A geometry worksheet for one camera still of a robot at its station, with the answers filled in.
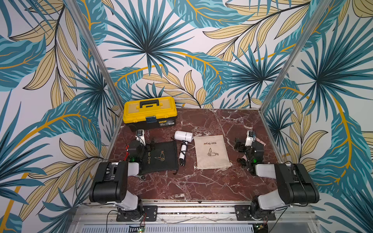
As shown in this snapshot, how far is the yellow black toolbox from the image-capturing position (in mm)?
948

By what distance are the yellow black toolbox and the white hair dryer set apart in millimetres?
118

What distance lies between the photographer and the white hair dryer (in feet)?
3.03
